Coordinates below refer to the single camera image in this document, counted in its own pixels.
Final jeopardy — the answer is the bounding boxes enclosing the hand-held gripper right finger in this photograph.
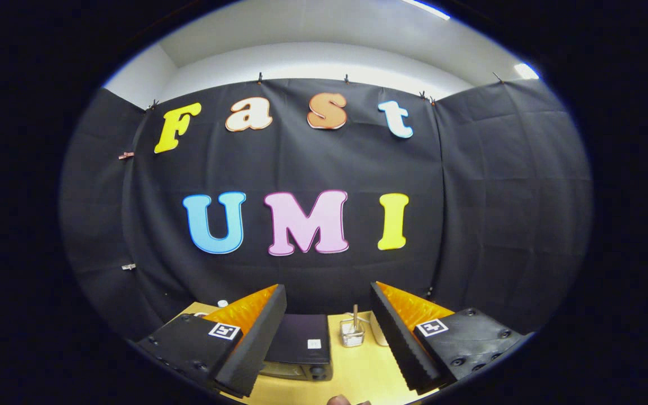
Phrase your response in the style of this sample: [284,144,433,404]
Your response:
[369,281,528,395]

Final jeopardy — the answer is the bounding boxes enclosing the long ceiling light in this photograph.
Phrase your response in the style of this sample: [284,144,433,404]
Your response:
[402,0,452,21]

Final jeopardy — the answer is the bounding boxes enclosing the black backdrop cloth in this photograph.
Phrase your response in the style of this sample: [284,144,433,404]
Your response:
[58,78,593,344]

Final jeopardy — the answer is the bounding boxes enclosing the white plastic appliance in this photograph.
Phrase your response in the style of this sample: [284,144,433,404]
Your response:
[370,312,391,347]

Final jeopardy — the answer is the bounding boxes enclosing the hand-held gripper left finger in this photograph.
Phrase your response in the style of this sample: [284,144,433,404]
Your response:
[136,284,288,399]

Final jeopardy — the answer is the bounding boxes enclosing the row of black cloth clips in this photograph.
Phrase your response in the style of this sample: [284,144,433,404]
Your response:
[145,72,505,110]

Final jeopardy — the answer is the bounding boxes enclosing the black toaster oven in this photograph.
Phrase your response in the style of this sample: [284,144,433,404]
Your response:
[259,314,335,382]

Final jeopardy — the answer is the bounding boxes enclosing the wire utensil basket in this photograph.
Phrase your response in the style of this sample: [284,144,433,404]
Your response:
[340,318,366,348]

